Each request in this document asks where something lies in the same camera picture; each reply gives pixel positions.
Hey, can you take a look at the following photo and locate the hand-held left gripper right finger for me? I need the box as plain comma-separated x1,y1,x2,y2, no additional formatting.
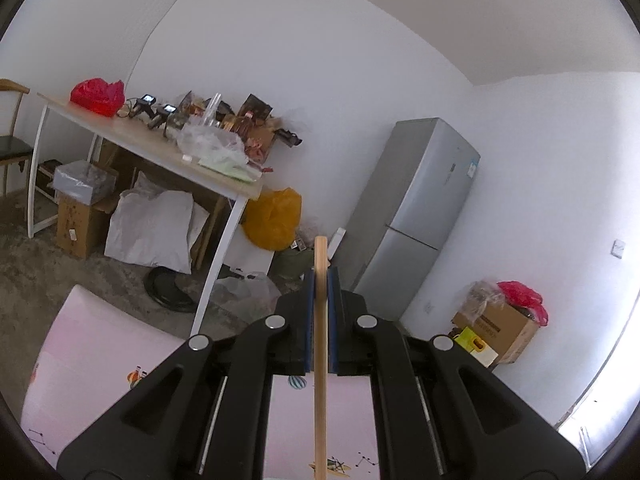
327,266,587,480

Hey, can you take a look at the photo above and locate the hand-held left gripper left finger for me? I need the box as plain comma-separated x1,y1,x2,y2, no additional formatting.
56,267,317,480

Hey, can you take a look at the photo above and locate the single wooden chopstick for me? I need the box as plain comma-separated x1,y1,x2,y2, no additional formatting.
310,236,330,480

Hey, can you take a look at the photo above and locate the crumpled clear plastic bag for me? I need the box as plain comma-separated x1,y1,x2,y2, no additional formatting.
215,271,283,323

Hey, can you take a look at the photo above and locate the dark green bag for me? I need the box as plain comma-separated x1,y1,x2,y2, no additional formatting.
277,247,316,281

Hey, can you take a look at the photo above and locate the white flat panel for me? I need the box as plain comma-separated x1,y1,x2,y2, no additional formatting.
227,232,275,276

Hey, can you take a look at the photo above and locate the yellow plastic bag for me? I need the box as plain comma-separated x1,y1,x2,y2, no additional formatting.
242,187,302,251

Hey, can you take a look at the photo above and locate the yellow white rice bag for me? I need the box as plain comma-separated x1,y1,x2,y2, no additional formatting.
452,326,500,368

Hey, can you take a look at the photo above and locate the black round basin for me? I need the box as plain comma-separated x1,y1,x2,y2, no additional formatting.
144,266,198,313

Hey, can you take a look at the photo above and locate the grey refrigerator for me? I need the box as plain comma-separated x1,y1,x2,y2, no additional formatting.
332,117,482,323

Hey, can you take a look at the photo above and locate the large open cardboard box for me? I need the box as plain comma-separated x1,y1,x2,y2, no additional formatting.
452,300,541,365

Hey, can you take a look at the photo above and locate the white woven sack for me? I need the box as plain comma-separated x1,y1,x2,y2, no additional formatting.
104,172,211,275

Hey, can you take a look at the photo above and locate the small red plastic bag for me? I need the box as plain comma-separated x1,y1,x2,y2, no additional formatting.
497,281,549,326

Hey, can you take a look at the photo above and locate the brown packaging clutter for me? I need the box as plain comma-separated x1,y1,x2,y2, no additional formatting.
175,91,305,173

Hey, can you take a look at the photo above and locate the clear plastic bottle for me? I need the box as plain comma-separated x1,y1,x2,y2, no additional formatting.
202,92,223,128

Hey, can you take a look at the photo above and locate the white-legged wooden desk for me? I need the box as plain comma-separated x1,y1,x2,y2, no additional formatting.
27,92,264,336

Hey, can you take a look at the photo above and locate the brown cardboard box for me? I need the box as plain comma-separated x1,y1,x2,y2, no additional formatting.
56,192,118,260

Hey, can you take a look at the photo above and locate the grey plastic-wrapped box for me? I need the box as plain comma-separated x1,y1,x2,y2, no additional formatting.
52,160,118,206

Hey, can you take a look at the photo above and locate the wooden chair with black seat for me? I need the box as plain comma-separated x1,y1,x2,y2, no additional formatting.
0,79,36,198

